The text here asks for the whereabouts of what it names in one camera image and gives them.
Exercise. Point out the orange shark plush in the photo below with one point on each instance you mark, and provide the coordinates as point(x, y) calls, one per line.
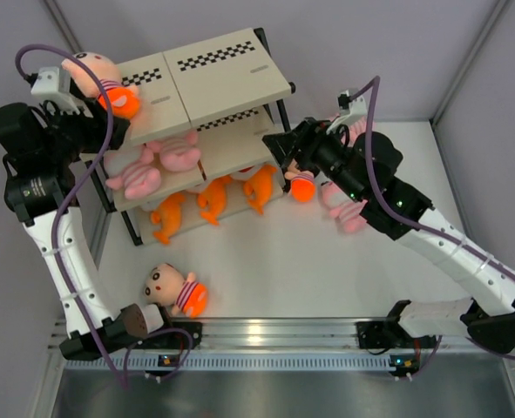
point(257, 184)
point(211, 198)
point(168, 216)

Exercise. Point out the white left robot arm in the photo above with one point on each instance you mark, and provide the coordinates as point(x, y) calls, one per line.
point(41, 190)

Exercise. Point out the boy doll table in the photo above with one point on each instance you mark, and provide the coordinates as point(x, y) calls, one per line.
point(125, 100)

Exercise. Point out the pink frog plush shelf left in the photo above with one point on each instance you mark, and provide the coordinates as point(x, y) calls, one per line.
point(130, 170)

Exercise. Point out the pink frog plush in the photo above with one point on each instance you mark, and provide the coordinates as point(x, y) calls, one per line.
point(343, 210)
point(349, 135)

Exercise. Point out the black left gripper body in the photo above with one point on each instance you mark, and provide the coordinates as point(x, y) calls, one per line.
point(73, 132)

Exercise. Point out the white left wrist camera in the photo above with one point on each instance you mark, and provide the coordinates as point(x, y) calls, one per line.
point(53, 84)

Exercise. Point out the beige three-tier shelf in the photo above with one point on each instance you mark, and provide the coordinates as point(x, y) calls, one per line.
point(222, 88)

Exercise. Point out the aluminium mounting rail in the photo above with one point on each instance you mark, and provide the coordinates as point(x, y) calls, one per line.
point(325, 344)

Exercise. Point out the pink frog plush shelf right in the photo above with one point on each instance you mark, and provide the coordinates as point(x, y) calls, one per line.
point(179, 153)

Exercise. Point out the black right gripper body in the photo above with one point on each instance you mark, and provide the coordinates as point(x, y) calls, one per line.
point(326, 153)

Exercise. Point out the boy doll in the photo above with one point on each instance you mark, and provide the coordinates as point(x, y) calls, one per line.
point(301, 183)
point(169, 288)

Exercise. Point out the orange shark plush on shelf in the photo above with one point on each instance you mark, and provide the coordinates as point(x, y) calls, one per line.
point(168, 216)

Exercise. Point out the pink frog plush shelf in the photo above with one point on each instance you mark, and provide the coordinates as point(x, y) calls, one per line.
point(130, 170)
point(179, 153)

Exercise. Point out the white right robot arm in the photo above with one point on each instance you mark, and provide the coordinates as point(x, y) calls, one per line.
point(366, 171)

